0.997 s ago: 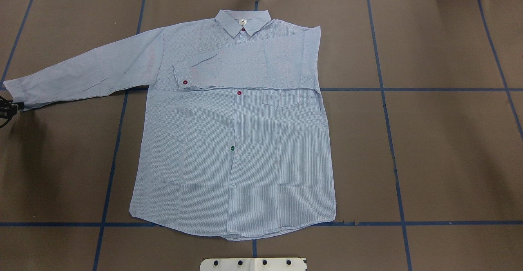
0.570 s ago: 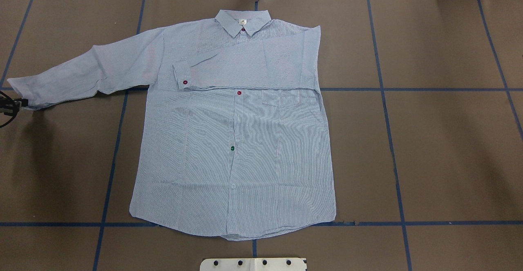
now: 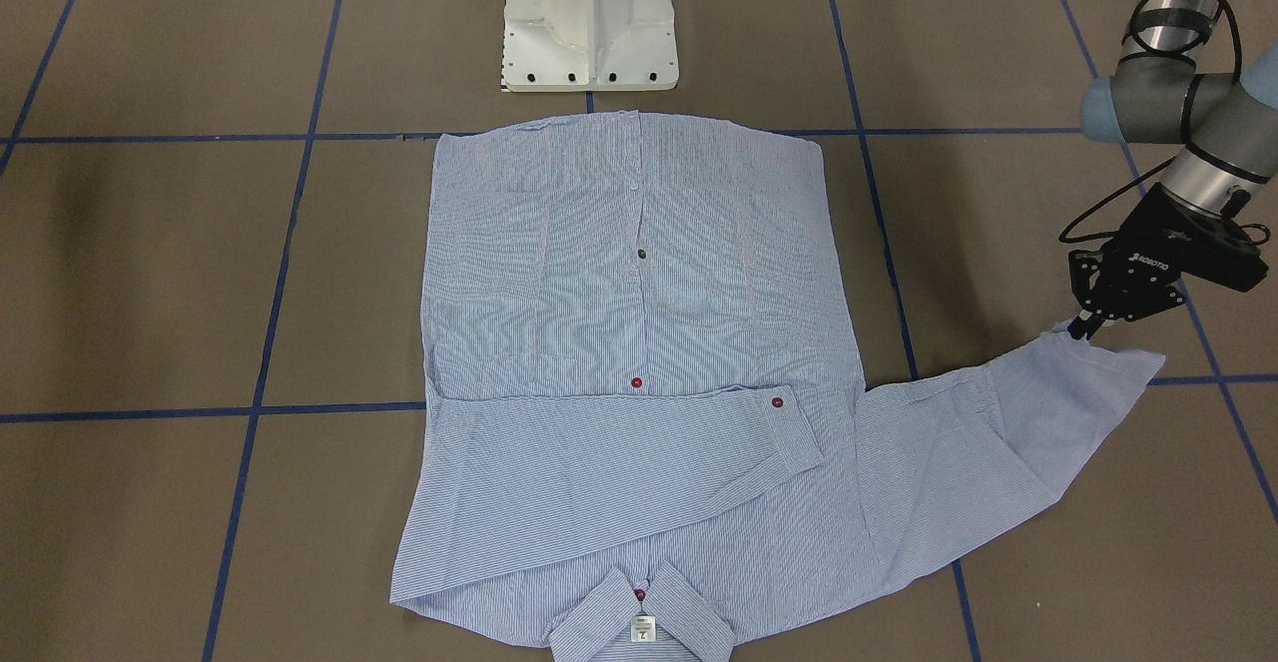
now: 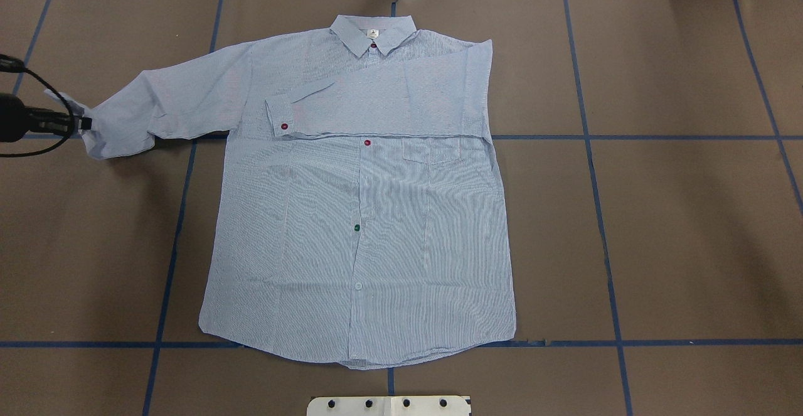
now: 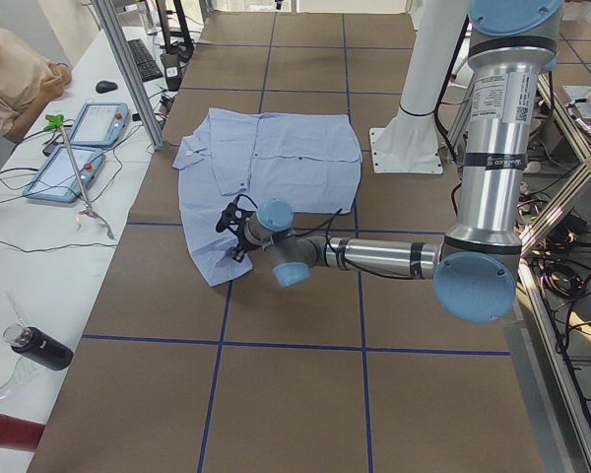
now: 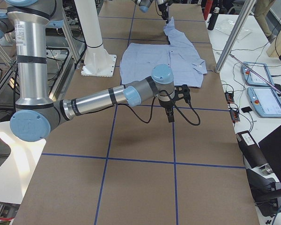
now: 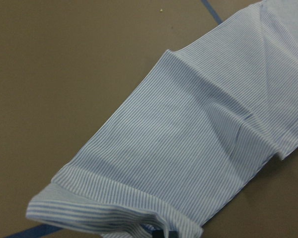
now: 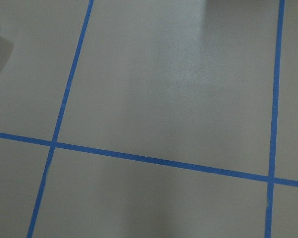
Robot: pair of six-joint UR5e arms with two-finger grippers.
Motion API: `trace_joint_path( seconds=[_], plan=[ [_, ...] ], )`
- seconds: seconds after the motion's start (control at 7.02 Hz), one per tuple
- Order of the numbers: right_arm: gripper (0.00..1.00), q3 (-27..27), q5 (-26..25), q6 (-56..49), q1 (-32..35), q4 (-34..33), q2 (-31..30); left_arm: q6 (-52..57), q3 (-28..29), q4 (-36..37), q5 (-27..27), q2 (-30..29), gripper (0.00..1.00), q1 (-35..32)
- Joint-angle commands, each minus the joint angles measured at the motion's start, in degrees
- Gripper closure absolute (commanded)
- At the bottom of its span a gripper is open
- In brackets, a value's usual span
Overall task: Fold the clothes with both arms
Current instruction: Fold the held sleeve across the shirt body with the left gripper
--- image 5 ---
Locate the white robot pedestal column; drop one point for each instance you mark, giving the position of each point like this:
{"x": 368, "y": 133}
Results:
{"x": 408, "y": 144}

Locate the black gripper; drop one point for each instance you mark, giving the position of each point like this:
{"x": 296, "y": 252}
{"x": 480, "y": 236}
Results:
{"x": 241, "y": 242}

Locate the black computer mouse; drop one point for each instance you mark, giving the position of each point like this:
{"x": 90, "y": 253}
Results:
{"x": 104, "y": 86}

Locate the blue teach pendant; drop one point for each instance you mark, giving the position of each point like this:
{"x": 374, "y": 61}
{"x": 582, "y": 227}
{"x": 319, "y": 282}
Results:
{"x": 56, "y": 181}
{"x": 99, "y": 124}

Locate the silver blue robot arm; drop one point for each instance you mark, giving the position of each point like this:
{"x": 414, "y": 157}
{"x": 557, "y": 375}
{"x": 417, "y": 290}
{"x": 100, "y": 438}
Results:
{"x": 474, "y": 269}

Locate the upper blue teach pendant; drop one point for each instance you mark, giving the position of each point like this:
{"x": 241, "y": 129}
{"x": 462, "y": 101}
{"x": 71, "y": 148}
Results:
{"x": 99, "y": 124}

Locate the grey aluminium frame post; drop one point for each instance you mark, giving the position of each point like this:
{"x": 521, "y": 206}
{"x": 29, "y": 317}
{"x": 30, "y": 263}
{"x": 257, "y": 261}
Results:
{"x": 128, "y": 69}

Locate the metal stand with green clip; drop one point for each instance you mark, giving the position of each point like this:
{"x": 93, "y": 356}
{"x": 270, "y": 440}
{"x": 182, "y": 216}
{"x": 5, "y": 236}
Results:
{"x": 57, "y": 122}

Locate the red cylinder bottle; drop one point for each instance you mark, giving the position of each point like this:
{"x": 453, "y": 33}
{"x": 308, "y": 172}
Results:
{"x": 19, "y": 434}

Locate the lower blue teach pendant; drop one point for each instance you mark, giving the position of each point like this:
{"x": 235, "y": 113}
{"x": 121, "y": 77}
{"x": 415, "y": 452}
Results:
{"x": 56, "y": 181}

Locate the light blue striped shirt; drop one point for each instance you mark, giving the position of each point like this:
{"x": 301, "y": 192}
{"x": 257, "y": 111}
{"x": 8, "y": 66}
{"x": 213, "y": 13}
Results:
{"x": 313, "y": 161}

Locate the black drink bottle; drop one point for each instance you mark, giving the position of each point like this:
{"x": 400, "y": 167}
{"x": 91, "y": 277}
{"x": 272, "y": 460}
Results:
{"x": 37, "y": 346}

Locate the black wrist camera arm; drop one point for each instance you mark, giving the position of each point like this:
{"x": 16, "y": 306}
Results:
{"x": 234, "y": 218}

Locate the black keyboard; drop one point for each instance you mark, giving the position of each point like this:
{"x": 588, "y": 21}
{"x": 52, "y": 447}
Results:
{"x": 145, "y": 62}

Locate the person in beige shirt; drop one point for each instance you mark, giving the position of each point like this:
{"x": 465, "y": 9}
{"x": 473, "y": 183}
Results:
{"x": 28, "y": 83}

